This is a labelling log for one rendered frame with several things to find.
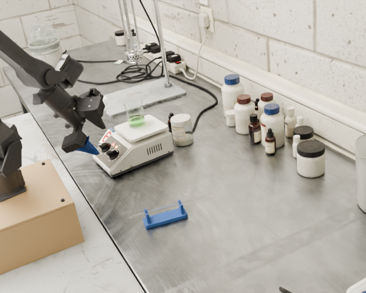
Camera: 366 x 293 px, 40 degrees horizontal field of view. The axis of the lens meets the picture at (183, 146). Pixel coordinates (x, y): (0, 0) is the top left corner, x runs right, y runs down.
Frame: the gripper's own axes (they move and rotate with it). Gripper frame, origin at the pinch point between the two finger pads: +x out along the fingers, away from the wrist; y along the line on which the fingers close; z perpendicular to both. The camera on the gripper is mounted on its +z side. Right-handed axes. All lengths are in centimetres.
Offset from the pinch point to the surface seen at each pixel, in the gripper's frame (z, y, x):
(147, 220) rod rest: 14.3, -25.4, 9.6
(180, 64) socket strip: -3, 71, 37
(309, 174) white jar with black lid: 46, -9, 30
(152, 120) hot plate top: 7.6, 13.3, 13.7
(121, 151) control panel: 1.8, 0.6, 9.8
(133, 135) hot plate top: 5.4, 4.8, 9.5
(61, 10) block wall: -124, 217, 49
